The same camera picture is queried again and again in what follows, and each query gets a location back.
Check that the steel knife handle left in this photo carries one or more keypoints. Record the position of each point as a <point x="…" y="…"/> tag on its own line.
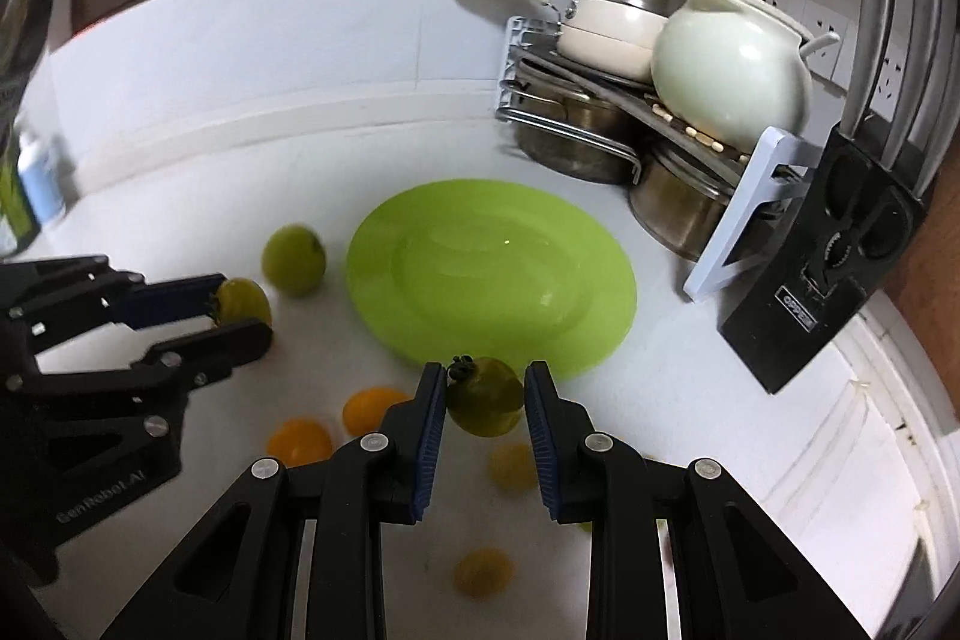
<point x="873" y="32"/>

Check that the green round plate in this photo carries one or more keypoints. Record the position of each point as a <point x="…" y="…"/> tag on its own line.
<point x="491" y="269"/>

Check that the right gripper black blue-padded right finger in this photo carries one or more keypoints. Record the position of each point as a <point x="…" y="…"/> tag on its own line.
<point x="656" y="525"/>

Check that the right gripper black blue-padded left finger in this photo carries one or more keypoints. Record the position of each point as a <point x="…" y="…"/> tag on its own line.
<point x="286" y="545"/>

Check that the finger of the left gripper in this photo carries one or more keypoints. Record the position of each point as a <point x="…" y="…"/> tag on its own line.
<point x="49" y="301"/>
<point x="202" y="351"/>

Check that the white pump bottle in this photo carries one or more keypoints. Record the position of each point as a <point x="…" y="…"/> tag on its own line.
<point x="40" y="179"/>

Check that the steel pot under rack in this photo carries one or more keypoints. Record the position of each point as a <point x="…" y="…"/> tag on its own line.
<point x="678" y="202"/>

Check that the small green apple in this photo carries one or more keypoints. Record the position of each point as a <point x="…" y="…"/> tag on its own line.
<point x="294" y="260"/>

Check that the steel knife handle right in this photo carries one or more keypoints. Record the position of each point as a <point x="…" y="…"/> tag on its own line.
<point x="944" y="125"/>

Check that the orange tangerine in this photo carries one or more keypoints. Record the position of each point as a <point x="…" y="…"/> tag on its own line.
<point x="300" y="441"/>
<point x="364" y="411"/>
<point x="483" y="573"/>

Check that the grey white pot rack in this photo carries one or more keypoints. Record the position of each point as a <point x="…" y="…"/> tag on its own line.
<point x="769" y="181"/>

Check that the black knife block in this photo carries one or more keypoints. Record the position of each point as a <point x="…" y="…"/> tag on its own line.
<point x="782" y="323"/>

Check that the steel knife handle middle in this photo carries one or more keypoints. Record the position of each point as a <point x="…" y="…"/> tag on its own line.
<point x="924" y="35"/>

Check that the green dish soap bottle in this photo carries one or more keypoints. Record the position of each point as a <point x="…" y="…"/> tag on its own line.
<point x="18" y="227"/>

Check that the tan longan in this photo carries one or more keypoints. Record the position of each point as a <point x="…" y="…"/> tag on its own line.
<point x="511" y="468"/>

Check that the steel knife handle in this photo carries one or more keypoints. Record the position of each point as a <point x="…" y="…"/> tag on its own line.
<point x="924" y="35"/>
<point x="873" y="32"/>
<point x="944" y="125"/>

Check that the white ceramic kettle pot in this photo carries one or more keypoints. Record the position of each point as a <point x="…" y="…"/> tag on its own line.
<point x="732" y="68"/>

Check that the steel pan under rack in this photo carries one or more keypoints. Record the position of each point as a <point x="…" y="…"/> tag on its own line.
<point x="567" y="129"/>

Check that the brown wooden cutting board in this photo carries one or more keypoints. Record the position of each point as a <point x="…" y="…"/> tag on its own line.
<point x="924" y="287"/>

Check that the black kitchen scissors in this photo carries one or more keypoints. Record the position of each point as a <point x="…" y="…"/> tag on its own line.
<point x="864" y="221"/>

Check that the cream saucepan with handle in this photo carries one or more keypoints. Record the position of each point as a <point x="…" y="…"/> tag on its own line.
<point x="613" y="37"/>

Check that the small green tomato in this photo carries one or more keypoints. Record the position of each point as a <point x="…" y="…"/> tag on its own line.
<point x="240" y="299"/>
<point x="484" y="396"/>

